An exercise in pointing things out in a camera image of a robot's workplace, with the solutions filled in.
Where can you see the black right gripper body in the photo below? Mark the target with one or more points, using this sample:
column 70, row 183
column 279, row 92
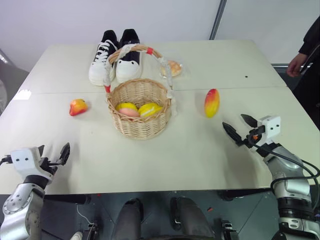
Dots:
column 255, row 137

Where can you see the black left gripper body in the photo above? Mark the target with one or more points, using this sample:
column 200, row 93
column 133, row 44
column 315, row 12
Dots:
column 48, row 166

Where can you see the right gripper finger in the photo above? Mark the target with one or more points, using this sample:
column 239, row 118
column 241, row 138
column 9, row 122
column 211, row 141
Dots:
column 251, row 122
column 232, row 132

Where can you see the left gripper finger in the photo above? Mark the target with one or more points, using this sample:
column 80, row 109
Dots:
column 41, row 150
column 65, row 153

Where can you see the bystander dark sleeved forearm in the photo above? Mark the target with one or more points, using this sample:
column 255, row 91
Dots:
column 311, row 37

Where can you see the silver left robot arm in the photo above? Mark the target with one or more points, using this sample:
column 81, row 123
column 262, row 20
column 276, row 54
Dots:
column 20, row 207

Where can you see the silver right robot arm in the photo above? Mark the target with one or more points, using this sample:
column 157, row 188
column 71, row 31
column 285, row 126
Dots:
column 290, row 180

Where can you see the yellow toy fruit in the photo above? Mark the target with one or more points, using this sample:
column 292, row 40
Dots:
column 126, row 105
column 150, row 109

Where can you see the bystander bare hand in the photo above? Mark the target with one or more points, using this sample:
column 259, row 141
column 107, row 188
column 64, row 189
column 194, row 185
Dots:
column 295, row 66

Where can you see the red yellow toy mango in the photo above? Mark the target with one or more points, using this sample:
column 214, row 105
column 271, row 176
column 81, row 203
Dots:
column 212, row 103

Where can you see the red yellow toy apple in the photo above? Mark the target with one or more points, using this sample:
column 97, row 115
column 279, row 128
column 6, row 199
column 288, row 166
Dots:
column 78, row 107

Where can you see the bystander dark clothed body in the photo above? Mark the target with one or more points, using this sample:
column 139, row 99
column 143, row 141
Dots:
column 308, row 95

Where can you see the pink toy peach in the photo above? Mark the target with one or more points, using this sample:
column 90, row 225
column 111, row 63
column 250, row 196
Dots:
column 130, row 112

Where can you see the grey furniture piece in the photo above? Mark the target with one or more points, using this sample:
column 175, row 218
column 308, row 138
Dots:
column 10, row 80

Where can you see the bread in plastic bag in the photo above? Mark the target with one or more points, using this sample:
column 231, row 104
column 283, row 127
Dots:
column 175, row 68

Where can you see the dark rounded shape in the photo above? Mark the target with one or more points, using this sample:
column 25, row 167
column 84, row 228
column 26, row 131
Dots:
column 128, row 220
column 191, row 220

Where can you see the black white sneaker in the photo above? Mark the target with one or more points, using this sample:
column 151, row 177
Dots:
column 101, row 67
column 130, row 67

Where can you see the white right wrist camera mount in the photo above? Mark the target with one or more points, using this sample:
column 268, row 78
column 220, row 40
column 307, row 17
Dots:
column 271, row 127

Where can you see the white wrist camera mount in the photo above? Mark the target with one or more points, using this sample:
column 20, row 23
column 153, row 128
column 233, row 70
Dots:
column 271, row 127
column 23, row 160

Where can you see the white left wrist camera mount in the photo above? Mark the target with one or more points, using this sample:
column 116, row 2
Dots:
column 23, row 160

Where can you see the black table frame bar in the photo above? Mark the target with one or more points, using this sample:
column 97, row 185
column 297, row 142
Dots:
column 67, row 199

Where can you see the grey wall post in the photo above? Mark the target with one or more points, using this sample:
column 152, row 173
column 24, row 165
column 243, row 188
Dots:
column 217, row 20

